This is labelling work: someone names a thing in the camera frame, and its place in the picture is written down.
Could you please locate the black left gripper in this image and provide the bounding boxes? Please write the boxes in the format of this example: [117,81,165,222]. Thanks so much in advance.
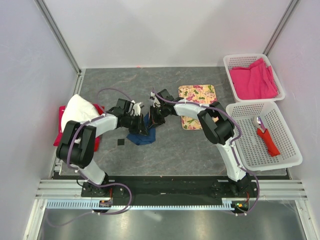
[123,113,149,137]

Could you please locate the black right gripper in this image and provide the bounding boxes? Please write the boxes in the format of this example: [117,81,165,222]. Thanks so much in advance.
[147,105,168,130]

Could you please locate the blue paper napkin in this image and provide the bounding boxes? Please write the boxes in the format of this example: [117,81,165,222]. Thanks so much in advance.
[126,127,156,146]

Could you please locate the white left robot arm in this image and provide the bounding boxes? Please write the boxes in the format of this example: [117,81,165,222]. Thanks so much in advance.
[56,94,148,197]

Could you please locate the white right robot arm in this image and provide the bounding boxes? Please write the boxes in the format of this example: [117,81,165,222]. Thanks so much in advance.
[149,89,250,197]

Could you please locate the small black square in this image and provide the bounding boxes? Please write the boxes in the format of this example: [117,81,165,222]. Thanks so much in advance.
[117,138,125,146]

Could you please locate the floral placemat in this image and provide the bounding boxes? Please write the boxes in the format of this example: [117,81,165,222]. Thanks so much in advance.
[178,84,217,131]

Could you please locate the white cloth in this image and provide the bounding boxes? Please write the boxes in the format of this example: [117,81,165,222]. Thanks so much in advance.
[60,94,99,133]

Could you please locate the red folded cloth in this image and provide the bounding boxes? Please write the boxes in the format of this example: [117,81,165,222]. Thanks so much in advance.
[53,103,105,152]

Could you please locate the lower white plastic basket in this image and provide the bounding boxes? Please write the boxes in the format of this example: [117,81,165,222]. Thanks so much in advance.
[226,101,303,171]

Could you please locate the white plastic basket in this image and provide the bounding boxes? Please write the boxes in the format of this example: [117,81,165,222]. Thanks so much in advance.
[223,53,285,102]
[226,101,303,171]

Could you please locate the upper white plastic basket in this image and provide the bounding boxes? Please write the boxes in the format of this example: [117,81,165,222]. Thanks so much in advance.
[223,53,285,102]

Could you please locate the pink cloth napkins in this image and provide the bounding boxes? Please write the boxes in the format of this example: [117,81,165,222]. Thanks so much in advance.
[229,58,278,100]

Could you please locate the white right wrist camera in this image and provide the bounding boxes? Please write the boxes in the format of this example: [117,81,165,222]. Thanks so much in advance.
[150,92,161,108]

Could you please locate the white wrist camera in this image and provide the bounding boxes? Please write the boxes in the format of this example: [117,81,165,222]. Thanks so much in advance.
[130,100,144,116]
[150,92,161,108]

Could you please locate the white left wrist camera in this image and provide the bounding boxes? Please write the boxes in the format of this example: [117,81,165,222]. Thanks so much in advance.
[130,100,144,116]

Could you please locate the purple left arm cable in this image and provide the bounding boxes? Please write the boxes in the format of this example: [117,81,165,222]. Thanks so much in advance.
[67,87,133,216]

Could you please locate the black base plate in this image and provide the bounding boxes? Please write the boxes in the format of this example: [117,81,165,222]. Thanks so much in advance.
[81,175,260,207]

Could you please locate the slotted cable duct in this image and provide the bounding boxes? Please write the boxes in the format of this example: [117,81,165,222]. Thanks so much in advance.
[46,199,240,211]

